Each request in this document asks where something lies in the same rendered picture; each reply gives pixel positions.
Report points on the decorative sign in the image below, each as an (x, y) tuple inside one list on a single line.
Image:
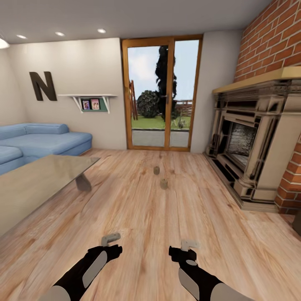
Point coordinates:
[(38, 83)]

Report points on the wood fireplace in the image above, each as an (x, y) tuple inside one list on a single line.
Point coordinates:
[(255, 132)]

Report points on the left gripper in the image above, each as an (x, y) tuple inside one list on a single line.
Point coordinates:
[(114, 252)]

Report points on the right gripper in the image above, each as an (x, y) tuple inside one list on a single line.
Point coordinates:
[(177, 254)]

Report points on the sofa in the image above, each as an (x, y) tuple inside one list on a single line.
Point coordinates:
[(24, 143)]

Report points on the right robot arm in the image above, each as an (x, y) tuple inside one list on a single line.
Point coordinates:
[(202, 285)]

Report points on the countertop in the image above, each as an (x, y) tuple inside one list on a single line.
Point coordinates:
[(291, 72)]

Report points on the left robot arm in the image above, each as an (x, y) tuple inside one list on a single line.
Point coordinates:
[(75, 282)]

